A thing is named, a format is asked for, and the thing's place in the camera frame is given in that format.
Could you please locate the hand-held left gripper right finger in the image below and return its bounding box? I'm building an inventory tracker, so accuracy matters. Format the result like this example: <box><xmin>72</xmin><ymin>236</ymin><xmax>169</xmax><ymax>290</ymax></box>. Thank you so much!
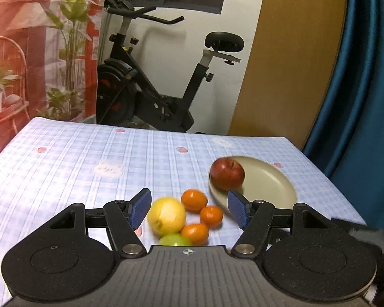
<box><xmin>227</xmin><ymin>189</ymin><xmax>335</xmax><ymax>259</ymax></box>

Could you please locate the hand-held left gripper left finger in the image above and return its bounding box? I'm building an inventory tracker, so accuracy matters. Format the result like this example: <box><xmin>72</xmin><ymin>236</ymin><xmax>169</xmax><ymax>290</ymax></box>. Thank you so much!
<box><xmin>48</xmin><ymin>188</ymin><xmax>152</xmax><ymax>259</ymax></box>

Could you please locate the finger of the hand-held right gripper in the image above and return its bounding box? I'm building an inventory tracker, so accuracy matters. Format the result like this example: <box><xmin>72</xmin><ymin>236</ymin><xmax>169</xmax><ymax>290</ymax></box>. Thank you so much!
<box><xmin>331</xmin><ymin>218</ymin><xmax>384</xmax><ymax>255</ymax></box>

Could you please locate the large yellow lemon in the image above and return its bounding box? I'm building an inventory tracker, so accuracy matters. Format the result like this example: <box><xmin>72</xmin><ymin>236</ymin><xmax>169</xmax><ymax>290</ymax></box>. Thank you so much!
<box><xmin>147</xmin><ymin>196</ymin><xmax>187</xmax><ymax>235</ymax></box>

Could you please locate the small orange tangerine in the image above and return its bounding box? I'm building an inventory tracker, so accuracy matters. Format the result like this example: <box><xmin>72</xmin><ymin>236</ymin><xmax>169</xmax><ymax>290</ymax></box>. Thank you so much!
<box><xmin>181</xmin><ymin>223</ymin><xmax>209</xmax><ymax>245</ymax></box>
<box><xmin>200</xmin><ymin>205</ymin><xmax>224</xmax><ymax>228</ymax></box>
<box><xmin>181</xmin><ymin>189</ymin><xmax>208</xmax><ymax>212</ymax></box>

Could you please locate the red apple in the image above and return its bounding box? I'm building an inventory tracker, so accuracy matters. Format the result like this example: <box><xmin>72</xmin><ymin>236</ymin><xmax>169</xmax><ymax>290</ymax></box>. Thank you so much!
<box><xmin>210</xmin><ymin>157</ymin><xmax>246</xmax><ymax>192</ymax></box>

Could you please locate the beige round plate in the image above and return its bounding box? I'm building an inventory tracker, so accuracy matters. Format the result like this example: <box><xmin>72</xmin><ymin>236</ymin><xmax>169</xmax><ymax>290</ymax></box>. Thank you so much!
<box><xmin>209</xmin><ymin>155</ymin><xmax>298</xmax><ymax>213</ymax></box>

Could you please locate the small green apple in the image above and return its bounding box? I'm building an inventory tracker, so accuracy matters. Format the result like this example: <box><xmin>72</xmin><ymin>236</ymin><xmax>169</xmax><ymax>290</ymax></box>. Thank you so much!
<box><xmin>158</xmin><ymin>233</ymin><xmax>193</xmax><ymax>247</ymax></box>

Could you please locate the black exercise bike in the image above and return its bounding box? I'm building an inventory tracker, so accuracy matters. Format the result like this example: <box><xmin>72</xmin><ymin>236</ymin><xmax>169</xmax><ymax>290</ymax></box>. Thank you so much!
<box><xmin>96</xmin><ymin>0</ymin><xmax>245</xmax><ymax>135</ymax></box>

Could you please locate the blue curtain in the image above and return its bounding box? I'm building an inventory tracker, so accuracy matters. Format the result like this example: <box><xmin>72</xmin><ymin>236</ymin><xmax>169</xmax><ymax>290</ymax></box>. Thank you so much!
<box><xmin>302</xmin><ymin>0</ymin><xmax>384</xmax><ymax>227</ymax></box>

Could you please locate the brown wooden board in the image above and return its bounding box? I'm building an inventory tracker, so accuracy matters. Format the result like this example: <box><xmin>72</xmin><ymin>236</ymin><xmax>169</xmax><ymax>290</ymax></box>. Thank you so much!
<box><xmin>228</xmin><ymin>0</ymin><xmax>351</xmax><ymax>154</ymax></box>

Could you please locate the red printed plant backdrop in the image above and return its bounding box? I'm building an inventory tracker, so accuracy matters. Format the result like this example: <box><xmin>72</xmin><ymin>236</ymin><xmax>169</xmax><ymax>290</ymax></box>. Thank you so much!
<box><xmin>0</xmin><ymin>0</ymin><xmax>111</xmax><ymax>167</ymax></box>

